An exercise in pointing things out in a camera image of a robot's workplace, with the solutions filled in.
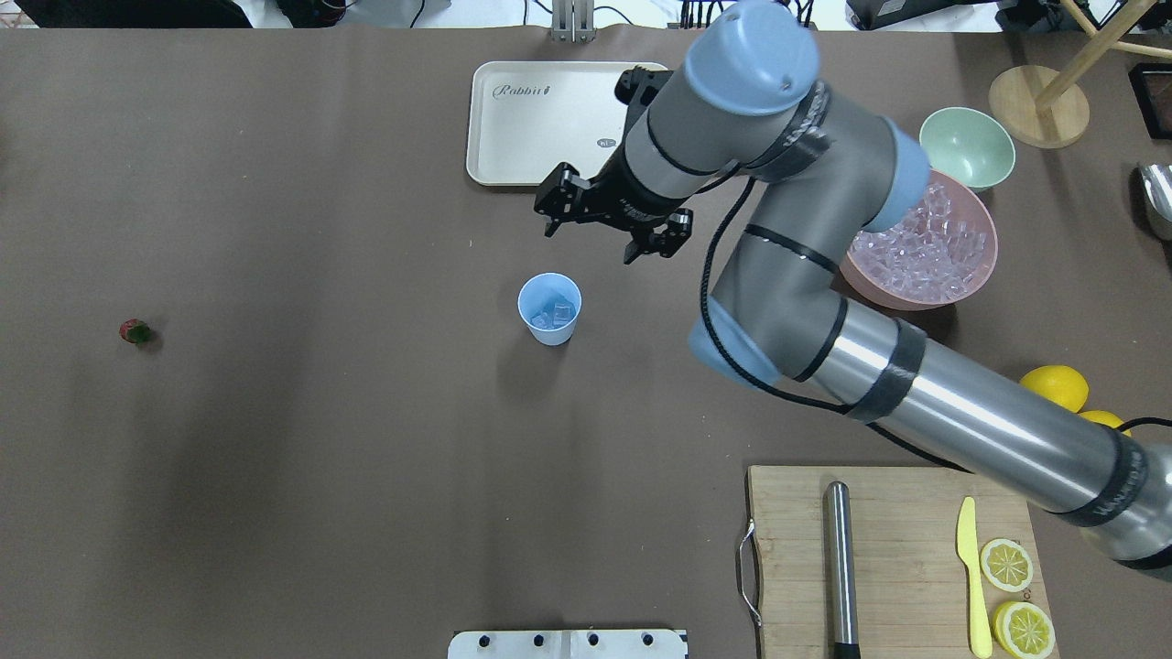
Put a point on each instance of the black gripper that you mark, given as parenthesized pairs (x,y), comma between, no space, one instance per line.
(623,197)

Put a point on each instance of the clear ice cube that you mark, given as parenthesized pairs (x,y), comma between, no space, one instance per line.
(545,321)
(562,313)

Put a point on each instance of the red strawberry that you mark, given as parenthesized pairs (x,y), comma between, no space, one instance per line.
(135,331)

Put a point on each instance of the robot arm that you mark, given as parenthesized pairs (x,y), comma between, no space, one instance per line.
(748,98)

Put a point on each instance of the light blue plastic cup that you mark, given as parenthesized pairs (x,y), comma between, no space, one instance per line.
(550,305)

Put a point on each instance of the pink bowl of ice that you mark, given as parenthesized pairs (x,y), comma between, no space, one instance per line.
(943,250)

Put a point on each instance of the steel ice scoop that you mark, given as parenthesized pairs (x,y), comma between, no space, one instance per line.
(1155,185)

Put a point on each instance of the cream rabbit tray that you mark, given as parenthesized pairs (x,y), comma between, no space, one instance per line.
(529,116)

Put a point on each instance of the steel muddler black cap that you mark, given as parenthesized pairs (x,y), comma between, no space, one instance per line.
(840,575)

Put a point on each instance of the mint green bowl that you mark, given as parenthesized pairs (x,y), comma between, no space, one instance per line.
(969,146)

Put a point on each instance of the wooden glass holder stand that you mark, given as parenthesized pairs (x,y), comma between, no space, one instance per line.
(1046,108)

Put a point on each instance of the yellow plastic knife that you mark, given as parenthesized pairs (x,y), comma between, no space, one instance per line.
(979,631)

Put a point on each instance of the yellow lemon upper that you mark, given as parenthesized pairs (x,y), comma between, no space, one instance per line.
(1058,383)

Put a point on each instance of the yellow lemon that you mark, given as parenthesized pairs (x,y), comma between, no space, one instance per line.
(1105,418)
(1058,383)

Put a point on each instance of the wooden cutting board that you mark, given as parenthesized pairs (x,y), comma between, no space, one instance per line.
(912,588)

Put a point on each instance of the lemon slice lower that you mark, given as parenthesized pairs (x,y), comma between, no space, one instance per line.
(1007,565)

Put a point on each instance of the yellow lemon lower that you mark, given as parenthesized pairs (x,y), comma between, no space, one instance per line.
(1105,418)

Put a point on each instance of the lemon half upper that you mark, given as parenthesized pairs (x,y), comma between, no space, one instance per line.
(1024,630)

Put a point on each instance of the aluminium frame post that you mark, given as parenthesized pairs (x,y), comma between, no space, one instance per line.
(572,21)

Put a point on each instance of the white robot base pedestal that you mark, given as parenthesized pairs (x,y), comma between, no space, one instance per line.
(580,643)

